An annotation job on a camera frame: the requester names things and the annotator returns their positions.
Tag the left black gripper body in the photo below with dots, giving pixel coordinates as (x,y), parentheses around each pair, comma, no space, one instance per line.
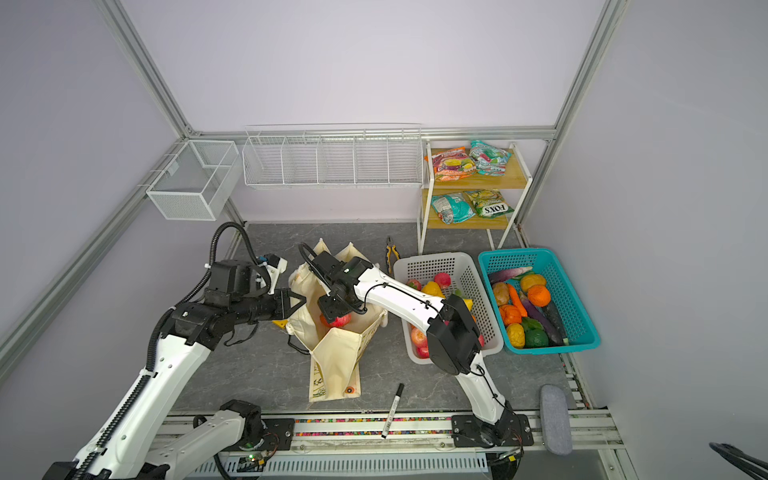
(255,307)

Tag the white wire wall basket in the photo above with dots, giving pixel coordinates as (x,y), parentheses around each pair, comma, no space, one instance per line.
(333,154)

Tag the white mesh box basket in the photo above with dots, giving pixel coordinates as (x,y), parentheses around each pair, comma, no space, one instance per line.
(197,181)

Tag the teal plastic vegetable basket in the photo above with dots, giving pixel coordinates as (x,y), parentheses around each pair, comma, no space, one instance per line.
(501,272)

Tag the teal white snack bag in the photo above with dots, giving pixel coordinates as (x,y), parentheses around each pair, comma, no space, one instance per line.
(452,208)

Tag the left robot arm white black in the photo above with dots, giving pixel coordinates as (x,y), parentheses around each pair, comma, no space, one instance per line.
(121,449)

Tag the pink peach at back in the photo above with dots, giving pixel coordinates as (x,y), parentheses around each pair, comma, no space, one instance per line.
(443,280)

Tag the yellow black pliers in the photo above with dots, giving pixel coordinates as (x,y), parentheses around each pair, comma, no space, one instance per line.
(392,255)

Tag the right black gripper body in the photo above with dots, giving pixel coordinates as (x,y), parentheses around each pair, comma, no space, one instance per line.
(333,307)

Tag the yellow pear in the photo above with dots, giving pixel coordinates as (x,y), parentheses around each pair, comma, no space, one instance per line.
(432,288)

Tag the green Fox's candy bag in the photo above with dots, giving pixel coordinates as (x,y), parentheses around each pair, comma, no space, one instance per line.
(488,203)

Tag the red apple front left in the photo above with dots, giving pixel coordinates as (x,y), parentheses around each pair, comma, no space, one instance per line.
(423,351)

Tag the purple eggplant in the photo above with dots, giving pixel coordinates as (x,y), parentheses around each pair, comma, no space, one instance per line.
(534,313)

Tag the black marker pen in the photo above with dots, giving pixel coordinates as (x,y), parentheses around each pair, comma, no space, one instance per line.
(392,411)

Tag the cream floral tote bag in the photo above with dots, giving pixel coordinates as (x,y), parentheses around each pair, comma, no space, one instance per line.
(335,352)

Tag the pink red apple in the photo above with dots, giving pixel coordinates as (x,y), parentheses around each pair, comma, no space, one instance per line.
(340,322)

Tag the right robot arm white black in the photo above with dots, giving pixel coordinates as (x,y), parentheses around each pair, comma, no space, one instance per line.
(453,340)

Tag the grey wrist rest pad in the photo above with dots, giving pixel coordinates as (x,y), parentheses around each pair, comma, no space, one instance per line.
(555,421)

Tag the white plastic fruit basket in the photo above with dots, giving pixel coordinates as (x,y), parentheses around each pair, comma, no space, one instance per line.
(466,283)

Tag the teal pink snack bag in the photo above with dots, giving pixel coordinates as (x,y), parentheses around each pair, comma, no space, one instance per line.
(489,160)

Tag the white wooden two-tier shelf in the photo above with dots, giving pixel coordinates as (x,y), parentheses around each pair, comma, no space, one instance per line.
(514,184)

